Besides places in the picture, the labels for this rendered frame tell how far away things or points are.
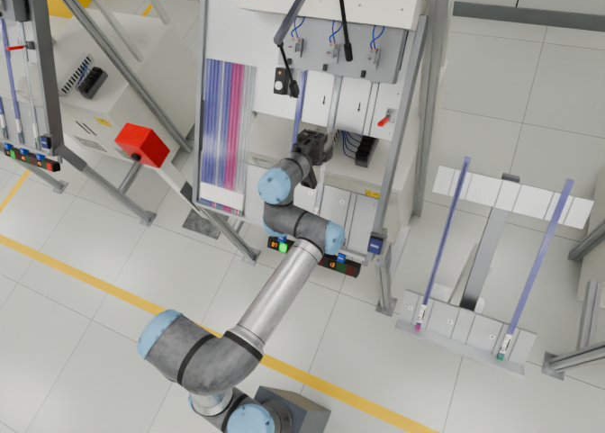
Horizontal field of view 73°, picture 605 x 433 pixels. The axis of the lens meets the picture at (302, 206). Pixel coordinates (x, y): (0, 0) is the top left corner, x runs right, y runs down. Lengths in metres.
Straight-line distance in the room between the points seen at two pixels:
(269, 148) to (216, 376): 1.07
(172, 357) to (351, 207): 0.69
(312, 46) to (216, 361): 0.83
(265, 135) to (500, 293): 1.26
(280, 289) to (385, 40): 0.67
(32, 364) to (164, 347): 1.84
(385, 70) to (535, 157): 1.43
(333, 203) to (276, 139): 0.53
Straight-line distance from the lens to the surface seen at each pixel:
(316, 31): 1.20
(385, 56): 1.14
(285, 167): 0.99
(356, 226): 1.30
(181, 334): 0.91
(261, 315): 0.90
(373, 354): 1.99
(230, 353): 0.88
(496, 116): 2.54
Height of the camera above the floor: 1.97
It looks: 61 degrees down
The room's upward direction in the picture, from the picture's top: 25 degrees counter-clockwise
